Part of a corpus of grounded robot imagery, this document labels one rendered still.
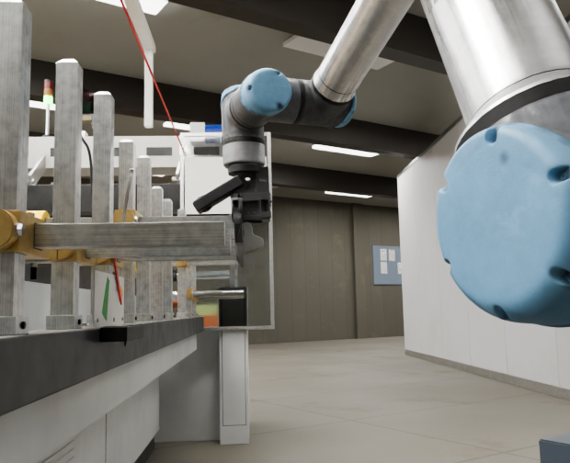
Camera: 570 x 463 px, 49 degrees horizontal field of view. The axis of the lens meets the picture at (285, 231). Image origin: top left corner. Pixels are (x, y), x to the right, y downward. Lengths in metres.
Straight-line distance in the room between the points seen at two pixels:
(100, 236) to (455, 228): 0.47
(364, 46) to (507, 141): 0.71
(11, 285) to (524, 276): 0.58
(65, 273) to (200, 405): 2.75
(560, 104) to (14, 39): 0.64
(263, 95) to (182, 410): 2.75
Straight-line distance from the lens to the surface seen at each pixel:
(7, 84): 0.86
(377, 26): 1.13
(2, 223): 0.79
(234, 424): 3.62
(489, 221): 0.49
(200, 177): 3.63
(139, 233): 0.82
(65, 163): 1.08
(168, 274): 2.28
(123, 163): 1.58
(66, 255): 1.03
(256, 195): 1.31
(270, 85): 1.23
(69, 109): 1.10
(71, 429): 1.13
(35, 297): 1.57
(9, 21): 0.89
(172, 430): 3.78
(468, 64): 0.59
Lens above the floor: 0.72
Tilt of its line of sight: 7 degrees up
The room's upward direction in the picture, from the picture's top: 1 degrees counter-clockwise
